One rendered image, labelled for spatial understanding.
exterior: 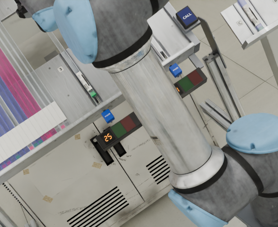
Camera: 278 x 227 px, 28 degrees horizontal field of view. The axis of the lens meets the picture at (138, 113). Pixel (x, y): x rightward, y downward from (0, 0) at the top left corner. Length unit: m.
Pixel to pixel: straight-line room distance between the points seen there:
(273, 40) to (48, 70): 0.67
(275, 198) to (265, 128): 0.15
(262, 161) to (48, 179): 1.00
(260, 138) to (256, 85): 1.46
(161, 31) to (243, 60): 1.19
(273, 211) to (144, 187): 0.96
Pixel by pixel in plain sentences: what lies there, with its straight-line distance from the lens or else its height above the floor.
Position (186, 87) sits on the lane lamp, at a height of 0.65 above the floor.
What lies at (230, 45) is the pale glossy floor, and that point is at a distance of 2.87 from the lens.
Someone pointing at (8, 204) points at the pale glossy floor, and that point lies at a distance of 2.73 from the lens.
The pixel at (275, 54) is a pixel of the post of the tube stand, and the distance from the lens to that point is 1.77.
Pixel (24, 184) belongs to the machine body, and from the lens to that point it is 1.92.
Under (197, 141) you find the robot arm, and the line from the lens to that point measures 1.02.
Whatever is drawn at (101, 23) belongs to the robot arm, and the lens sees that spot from 0.88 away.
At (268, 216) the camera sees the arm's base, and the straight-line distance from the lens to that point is 1.21.
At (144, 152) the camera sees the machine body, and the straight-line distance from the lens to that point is 2.01.
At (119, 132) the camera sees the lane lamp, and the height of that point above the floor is 0.65.
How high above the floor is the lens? 1.49
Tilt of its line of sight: 33 degrees down
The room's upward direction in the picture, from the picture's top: 30 degrees counter-clockwise
